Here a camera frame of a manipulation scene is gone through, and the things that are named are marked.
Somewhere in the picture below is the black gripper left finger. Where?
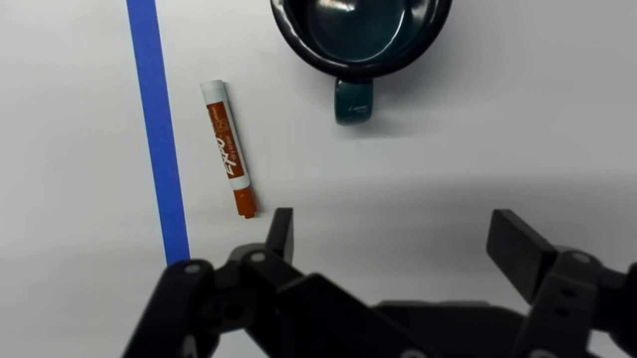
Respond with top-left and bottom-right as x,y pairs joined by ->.
120,205 -> 441,358

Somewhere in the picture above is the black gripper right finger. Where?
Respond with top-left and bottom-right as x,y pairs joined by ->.
485,207 -> 637,358

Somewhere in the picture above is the brown dry erase marker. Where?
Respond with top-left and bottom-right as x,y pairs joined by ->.
200,77 -> 262,221

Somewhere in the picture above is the blue tape strip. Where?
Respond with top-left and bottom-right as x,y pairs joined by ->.
124,0 -> 194,268

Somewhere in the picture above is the dark green enamel mug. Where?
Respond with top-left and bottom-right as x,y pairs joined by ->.
270,0 -> 457,127

